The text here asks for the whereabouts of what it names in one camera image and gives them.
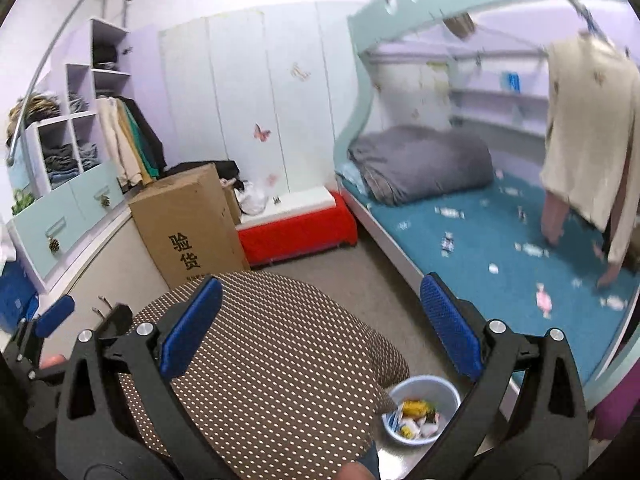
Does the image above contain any dark hanging jacket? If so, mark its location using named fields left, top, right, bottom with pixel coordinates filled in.
left=127, top=97, right=169, bottom=176

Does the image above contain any red storage bench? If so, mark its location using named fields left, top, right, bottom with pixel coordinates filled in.
left=234, top=185, right=359, bottom=267

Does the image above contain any beige hanging sweater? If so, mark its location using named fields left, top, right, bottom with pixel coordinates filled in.
left=538, top=34, right=640, bottom=266

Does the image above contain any blue shopping bag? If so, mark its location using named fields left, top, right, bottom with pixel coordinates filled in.
left=0, top=260, right=41, bottom=334

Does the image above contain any blue clothes hanger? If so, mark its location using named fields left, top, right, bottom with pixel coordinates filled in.
left=564, top=0, right=631, bottom=56

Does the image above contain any white stepped shelf unit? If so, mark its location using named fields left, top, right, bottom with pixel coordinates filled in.
left=5, top=17, right=134, bottom=294

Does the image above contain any white low cabinet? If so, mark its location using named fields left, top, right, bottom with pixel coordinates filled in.
left=0, top=207, right=151, bottom=361

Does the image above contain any white wall shelf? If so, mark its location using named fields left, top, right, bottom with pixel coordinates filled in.
left=447, top=84, right=551, bottom=136

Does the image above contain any green hanging shirt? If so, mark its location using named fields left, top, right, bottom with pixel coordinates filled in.
left=124, top=104, right=156, bottom=181

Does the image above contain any round polka-dot table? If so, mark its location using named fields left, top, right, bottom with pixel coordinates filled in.
left=117, top=271, right=411, bottom=480

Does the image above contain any white paper bag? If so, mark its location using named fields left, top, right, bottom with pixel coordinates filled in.
left=0, top=230, right=21, bottom=266

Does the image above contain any grey folded duvet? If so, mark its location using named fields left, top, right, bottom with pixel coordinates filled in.
left=347, top=124, right=495, bottom=206

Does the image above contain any teal bunk bed frame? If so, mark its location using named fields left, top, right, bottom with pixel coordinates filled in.
left=333, top=0, right=640, bottom=411

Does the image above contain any teal printed bed sheet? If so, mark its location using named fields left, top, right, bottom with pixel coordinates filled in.
left=344, top=170, right=640, bottom=397

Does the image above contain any brown cardboard box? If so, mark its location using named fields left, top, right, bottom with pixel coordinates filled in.
left=127, top=162, right=251, bottom=291

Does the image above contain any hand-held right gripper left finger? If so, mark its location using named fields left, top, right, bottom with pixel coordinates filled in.
left=55, top=276, right=224, bottom=480

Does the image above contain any brown hanging cloth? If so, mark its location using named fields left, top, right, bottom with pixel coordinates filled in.
left=442, top=12, right=476, bottom=39

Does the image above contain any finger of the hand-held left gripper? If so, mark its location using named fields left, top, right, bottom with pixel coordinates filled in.
left=9, top=295, right=76, bottom=367
left=94, top=303, right=135, bottom=344

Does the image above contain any brown clothes pile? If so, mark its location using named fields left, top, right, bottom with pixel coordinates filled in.
left=7, top=90, right=64, bottom=129

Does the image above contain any pale green wardrobe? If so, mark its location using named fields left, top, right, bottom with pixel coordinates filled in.
left=158, top=2, right=371, bottom=201

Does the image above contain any light blue pillow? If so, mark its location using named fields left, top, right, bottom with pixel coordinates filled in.
left=335, top=162, right=371, bottom=196

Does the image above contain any white plastic bag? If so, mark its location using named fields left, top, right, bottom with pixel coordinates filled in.
left=234, top=182, right=271, bottom=216

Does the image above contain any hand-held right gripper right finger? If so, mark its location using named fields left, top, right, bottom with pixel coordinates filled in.
left=419, top=272, right=590, bottom=480

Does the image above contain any purple cloth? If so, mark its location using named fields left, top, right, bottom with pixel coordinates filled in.
left=592, top=359, right=640, bottom=441

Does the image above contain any cream hanging jacket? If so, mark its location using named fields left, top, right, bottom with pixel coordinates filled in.
left=96, top=97, right=144, bottom=189

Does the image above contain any white plastic bin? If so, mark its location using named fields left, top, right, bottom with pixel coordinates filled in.
left=382, top=375, right=462, bottom=445

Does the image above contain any green artificial plant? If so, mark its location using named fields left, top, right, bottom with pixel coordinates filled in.
left=9, top=188, right=36, bottom=216

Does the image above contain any grey metal handrail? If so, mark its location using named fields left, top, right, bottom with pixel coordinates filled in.
left=5, top=0, right=134, bottom=166

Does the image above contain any black bag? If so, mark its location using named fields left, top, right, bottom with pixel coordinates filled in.
left=167, top=159, right=241, bottom=181

